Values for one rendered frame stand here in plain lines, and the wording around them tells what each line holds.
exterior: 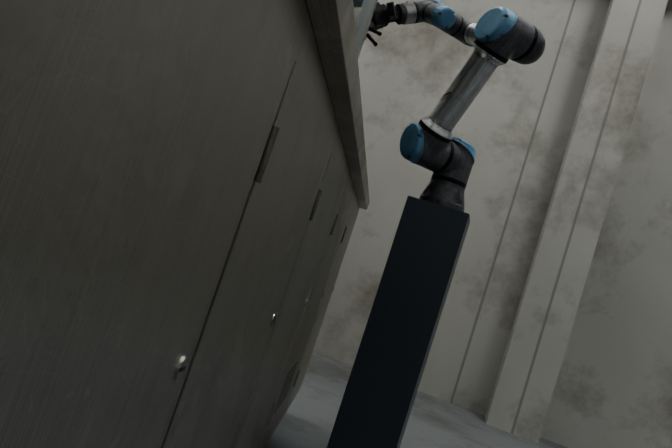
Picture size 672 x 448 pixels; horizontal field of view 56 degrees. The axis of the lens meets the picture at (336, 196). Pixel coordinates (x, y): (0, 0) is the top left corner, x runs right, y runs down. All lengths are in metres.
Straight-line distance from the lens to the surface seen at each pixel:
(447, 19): 2.29
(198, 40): 0.37
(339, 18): 0.62
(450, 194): 2.05
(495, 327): 4.18
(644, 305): 4.29
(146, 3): 0.30
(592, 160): 4.08
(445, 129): 2.00
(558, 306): 3.96
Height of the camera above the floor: 0.65
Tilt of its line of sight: 5 degrees up
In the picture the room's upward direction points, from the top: 18 degrees clockwise
